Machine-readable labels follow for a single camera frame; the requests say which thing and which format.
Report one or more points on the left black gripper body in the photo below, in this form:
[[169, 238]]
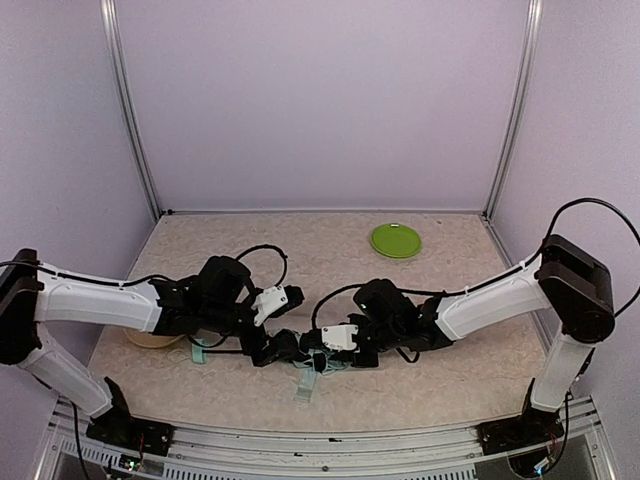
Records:
[[279, 350]]

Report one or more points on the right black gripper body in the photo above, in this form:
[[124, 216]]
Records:
[[345, 356]]

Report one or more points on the mint green folding umbrella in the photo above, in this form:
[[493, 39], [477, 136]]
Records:
[[320, 363]]

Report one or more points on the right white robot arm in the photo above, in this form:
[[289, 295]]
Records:
[[561, 277]]

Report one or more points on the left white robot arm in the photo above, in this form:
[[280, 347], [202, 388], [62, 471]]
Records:
[[221, 298]]

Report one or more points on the green plate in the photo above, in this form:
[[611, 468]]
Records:
[[395, 240]]

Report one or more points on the beige plate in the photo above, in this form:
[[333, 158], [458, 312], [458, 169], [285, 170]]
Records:
[[148, 341]]

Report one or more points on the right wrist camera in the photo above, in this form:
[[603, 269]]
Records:
[[336, 338]]

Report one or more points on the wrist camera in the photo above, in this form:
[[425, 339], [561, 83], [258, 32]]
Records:
[[275, 301], [336, 338]]

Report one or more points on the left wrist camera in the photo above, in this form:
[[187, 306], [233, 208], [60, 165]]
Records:
[[275, 301]]

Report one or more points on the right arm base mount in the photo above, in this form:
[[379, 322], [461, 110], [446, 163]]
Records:
[[530, 427]]

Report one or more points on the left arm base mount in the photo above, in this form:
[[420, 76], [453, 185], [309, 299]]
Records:
[[118, 427]]

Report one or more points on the aluminium front rail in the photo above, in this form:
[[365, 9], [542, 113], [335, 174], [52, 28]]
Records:
[[198, 452]]

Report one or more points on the left aluminium frame post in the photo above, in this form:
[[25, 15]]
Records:
[[109, 14]]

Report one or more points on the aluminium frame post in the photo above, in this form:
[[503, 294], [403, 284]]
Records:
[[109, 14], [516, 112]]

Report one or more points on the right aluminium frame post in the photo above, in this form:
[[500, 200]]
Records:
[[516, 112]]

